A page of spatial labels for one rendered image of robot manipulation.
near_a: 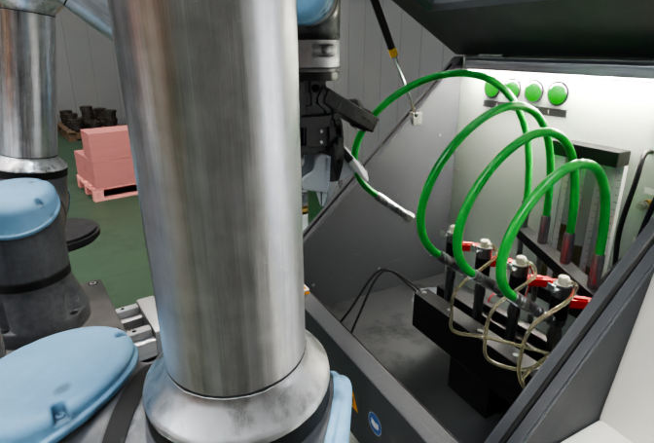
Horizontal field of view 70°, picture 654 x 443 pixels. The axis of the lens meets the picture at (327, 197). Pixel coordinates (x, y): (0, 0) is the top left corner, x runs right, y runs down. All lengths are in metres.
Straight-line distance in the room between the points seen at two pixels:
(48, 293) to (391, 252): 0.82
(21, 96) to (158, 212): 0.70
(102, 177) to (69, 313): 4.30
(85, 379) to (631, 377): 0.66
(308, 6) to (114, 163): 4.66
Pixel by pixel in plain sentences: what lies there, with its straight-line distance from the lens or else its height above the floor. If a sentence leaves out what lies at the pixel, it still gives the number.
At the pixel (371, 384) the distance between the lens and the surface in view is 0.83.
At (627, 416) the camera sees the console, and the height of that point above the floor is 1.01.
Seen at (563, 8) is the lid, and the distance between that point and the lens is 0.98.
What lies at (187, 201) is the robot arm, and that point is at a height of 1.41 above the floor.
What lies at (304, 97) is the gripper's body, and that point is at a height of 1.40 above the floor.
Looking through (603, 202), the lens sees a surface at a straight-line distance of 0.82.
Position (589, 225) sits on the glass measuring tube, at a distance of 1.09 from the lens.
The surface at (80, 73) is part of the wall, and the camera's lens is 10.18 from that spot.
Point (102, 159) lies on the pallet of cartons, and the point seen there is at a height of 0.42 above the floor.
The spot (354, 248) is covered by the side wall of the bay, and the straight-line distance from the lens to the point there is 1.22.
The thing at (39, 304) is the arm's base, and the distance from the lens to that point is 0.85.
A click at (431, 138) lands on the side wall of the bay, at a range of 1.27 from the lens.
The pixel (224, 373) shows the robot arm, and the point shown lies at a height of 1.31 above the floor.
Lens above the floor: 1.47
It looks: 18 degrees down
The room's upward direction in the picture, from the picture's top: straight up
